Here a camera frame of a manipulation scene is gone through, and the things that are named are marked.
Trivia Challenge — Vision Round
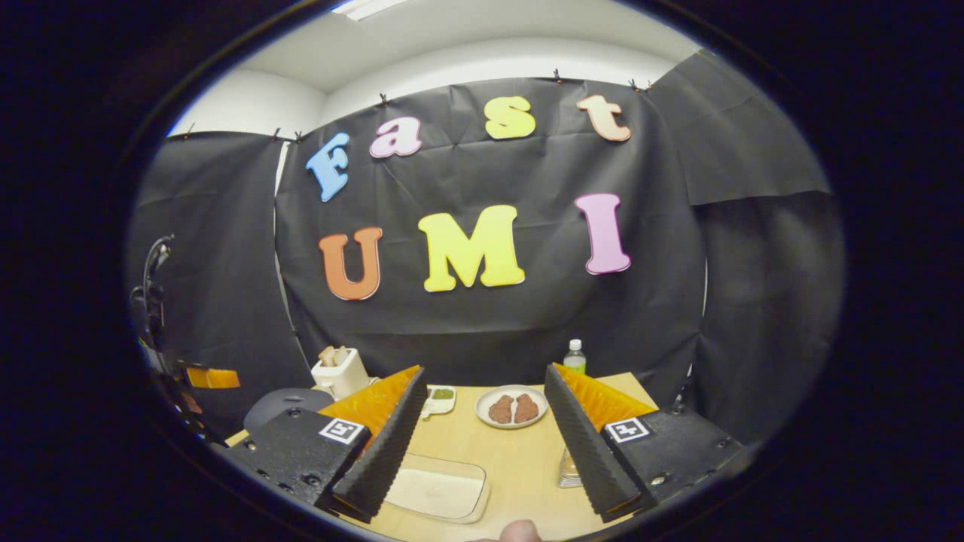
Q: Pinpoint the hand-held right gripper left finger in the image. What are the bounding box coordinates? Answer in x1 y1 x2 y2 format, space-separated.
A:
224 365 428 524

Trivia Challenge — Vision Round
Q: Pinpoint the white toaster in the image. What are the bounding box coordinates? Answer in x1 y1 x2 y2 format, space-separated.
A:
311 346 371 401

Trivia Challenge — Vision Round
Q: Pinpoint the white sectioned grain plate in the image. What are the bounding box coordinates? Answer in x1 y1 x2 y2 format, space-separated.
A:
420 385 457 419

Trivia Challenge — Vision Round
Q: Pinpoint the round white plate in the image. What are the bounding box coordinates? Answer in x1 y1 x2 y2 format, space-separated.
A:
474 385 549 430

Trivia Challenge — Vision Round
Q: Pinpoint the grey and silver rice cooker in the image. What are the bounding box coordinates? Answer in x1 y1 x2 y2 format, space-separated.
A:
243 388 336 437

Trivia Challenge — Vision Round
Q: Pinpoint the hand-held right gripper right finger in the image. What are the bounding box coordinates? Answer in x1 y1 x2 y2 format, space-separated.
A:
544 363 754 524

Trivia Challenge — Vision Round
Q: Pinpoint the wide ceiling light panel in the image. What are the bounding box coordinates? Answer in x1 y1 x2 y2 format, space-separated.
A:
331 0 411 21

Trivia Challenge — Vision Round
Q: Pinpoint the clear glass dish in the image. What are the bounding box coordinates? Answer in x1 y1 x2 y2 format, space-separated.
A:
384 452 491 525

